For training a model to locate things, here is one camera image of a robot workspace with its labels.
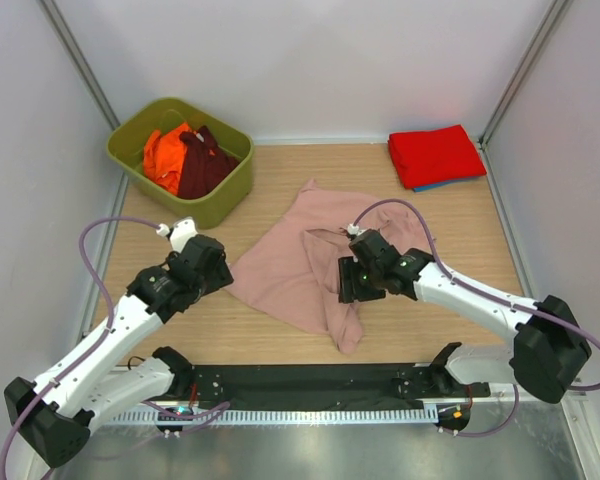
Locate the green plastic bin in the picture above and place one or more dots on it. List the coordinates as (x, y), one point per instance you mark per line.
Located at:
(125, 146)

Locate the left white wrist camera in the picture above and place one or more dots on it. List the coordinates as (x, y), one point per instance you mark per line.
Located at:
(179, 233)

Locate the pink t shirt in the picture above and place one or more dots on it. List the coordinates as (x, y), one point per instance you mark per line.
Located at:
(292, 274)

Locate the maroon t shirt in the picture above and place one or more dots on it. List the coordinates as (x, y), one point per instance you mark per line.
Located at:
(205, 164)

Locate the left aluminium corner post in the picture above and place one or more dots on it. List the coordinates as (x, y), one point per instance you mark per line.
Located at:
(72, 48)

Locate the folded blue t shirt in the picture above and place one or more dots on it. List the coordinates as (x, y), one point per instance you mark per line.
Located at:
(436, 185)

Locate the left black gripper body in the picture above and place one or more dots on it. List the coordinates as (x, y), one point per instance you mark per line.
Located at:
(220, 277)

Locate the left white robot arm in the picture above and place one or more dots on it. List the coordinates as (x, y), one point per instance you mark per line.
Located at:
(57, 412)

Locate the right aluminium corner post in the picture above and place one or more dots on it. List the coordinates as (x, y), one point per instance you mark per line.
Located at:
(548, 26)

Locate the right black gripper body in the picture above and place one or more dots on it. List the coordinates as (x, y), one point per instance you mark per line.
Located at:
(360, 282)

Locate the folded red t shirt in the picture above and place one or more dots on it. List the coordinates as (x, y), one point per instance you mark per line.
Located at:
(424, 157)

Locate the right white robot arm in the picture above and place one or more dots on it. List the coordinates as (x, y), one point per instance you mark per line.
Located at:
(541, 352)

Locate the orange t shirt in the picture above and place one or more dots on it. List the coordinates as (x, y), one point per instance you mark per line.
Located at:
(163, 157)

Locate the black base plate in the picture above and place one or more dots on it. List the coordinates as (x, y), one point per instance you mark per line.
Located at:
(322, 387)

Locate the aluminium corner post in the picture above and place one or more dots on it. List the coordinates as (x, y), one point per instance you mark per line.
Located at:
(72, 48)
(548, 26)

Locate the slotted cable duct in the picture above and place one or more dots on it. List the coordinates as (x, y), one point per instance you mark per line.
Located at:
(144, 415)

